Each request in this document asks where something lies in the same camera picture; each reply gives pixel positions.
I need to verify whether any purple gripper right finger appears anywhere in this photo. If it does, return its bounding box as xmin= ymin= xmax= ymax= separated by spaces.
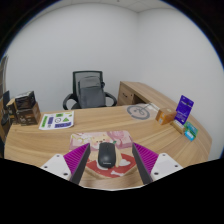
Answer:
xmin=132 ymin=143 xmax=182 ymax=184

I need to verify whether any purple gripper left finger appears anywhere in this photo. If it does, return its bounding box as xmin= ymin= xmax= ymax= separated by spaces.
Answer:
xmin=41 ymin=143 xmax=90 ymax=184

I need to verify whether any black computer mouse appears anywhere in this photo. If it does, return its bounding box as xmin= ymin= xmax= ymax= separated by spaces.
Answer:
xmin=98 ymin=142 xmax=116 ymax=168

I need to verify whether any pink illustrated mouse pad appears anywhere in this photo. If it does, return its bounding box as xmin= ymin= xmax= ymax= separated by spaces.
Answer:
xmin=69 ymin=130 xmax=137 ymax=179

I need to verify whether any wooden office desk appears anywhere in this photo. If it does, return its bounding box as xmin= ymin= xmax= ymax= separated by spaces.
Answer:
xmin=3 ymin=102 xmax=213 ymax=190

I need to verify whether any blue flat box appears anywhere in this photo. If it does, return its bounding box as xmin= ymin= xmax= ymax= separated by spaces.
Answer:
xmin=184 ymin=130 xmax=195 ymax=141

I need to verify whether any small beige box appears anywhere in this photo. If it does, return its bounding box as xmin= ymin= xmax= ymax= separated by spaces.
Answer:
xmin=171 ymin=120 xmax=185 ymax=134

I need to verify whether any white sheet with coloured shapes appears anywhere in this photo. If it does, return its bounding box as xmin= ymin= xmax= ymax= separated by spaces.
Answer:
xmin=39 ymin=112 xmax=74 ymax=130

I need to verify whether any orange cardboard box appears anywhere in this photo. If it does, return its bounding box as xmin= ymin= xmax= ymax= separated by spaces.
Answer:
xmin=156 ymin=108 xmax=177 ymax=125

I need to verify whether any green flat box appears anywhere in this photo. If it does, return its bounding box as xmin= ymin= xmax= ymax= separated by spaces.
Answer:
xmin=184 ymin=121 xmax=198 ymax=136

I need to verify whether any round grey logo sticker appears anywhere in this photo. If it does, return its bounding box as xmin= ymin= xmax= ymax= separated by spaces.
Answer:
xmin=127 ymin=104 xmax=150 ymax=120

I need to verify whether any black mesh office chair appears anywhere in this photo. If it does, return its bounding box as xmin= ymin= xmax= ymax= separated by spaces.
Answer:
xmin=63 ymin=70 xmax=117 ymax=110

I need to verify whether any purple standing card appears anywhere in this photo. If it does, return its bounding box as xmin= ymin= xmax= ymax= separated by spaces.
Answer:
xmin=175 ymin=95 xmax=194 ymax=124

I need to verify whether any dark brown box front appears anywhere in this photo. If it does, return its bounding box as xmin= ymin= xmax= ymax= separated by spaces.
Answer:
xmin=15 ymin=91 xmax=41 ymax=126

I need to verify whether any grey backpack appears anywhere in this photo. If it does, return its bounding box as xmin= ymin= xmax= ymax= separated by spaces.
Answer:
xmin=78 ymin=76 xmax=106 ymax=108

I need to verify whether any wooden side cabinet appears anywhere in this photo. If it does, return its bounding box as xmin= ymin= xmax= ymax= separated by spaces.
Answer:
xmin=117 ymin=81 xmax=177 ymax=109

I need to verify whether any brown box behind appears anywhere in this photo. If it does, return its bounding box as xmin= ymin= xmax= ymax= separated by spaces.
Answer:
xmin=6 ymin=98 xmax=19 ymax=124

